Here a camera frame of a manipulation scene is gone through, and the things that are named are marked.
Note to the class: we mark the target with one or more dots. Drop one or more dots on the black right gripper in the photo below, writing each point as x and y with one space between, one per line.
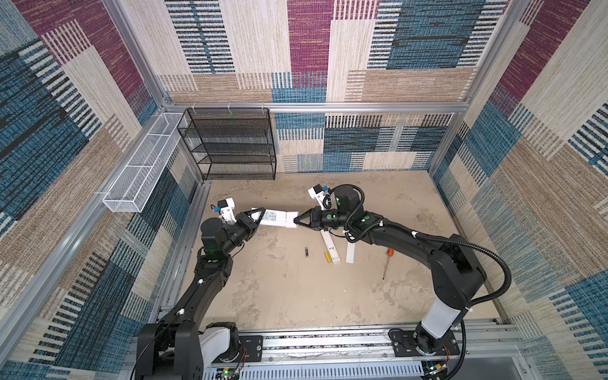
314 217

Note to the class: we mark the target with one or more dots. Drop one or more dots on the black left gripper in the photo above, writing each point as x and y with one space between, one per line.
244 222

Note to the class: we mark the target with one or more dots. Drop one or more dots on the white remote with grey screen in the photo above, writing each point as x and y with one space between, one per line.
279 219

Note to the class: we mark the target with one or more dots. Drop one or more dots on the white battery cover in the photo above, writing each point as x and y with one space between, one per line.
350 253

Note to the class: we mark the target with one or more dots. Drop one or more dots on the orange handled screwdriver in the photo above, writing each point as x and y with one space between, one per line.
389 255

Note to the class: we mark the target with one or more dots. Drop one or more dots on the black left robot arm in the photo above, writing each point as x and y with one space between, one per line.
174 347

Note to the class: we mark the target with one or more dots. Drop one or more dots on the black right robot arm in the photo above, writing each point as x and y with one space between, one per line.
457 275

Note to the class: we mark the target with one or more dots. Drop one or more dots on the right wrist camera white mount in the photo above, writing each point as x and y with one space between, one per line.
321 195

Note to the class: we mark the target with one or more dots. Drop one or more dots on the black wire mesh shelf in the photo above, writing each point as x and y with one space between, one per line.
230 144

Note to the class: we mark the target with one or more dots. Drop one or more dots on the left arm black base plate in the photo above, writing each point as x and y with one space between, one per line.
251 349

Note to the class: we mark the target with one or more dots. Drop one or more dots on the white wire mesh basket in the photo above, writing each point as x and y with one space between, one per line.
132 189

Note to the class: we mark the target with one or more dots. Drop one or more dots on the aluminium front rail frame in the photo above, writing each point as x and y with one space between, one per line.
491 350

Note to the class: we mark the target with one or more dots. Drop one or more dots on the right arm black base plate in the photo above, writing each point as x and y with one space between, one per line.
414 343

